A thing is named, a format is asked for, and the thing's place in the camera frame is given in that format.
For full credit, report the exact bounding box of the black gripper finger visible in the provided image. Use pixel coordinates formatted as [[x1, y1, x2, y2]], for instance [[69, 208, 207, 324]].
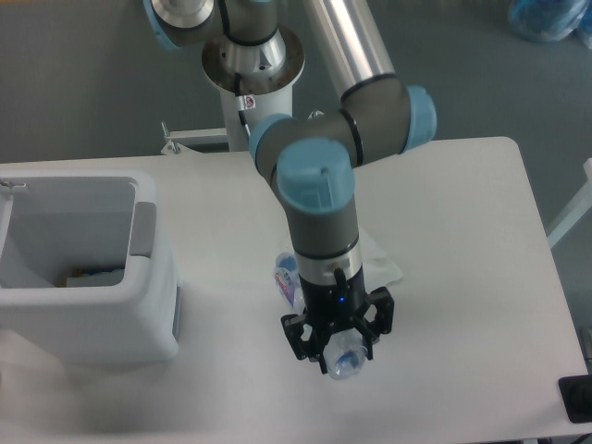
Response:
[[280, 313, 331, 375], [351, 287, 394, 360]]

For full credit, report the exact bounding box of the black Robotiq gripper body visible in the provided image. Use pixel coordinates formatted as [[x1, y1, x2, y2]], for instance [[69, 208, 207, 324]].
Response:
[[301, 271, 368, 335]]

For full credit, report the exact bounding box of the clear crushed plastic bottle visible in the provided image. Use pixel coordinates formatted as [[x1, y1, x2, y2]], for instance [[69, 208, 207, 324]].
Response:
[[273, 252, 367, 380]]

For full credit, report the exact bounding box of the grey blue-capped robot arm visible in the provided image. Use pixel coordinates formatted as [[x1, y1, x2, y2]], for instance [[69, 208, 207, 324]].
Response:
[[143, 1, 437, 380]]

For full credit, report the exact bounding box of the white trash can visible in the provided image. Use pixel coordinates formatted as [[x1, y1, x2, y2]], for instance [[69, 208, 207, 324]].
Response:
[[1, 167, 180, 365]]

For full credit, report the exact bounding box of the white plastic medical packaging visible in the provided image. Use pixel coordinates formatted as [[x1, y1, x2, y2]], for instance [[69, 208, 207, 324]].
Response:
[[359, 227, 403, 291]]

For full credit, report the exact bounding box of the black device at table edge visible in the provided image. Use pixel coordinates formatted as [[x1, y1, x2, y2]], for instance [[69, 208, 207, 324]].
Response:
[[558, 375, 591, 424]]

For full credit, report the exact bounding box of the blue plastic bag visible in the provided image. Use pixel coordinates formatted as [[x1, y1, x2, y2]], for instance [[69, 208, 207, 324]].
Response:
[[507, 0, 591, 43]]

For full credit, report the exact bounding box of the white metal base frame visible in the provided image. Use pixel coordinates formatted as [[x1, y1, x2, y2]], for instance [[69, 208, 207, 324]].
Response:
[[159, 108, 334, 156]]

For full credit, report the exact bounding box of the white frame leg right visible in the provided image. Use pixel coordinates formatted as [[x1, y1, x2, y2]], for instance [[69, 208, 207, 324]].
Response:
[[547, 158, 591, 249]]

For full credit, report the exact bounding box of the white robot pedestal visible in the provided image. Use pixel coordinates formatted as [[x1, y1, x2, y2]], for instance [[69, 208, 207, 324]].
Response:
[[202, 25, 305, 127]]

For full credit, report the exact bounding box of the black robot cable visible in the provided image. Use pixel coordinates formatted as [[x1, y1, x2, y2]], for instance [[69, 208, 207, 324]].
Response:
[[233, 72, 258, 152]]

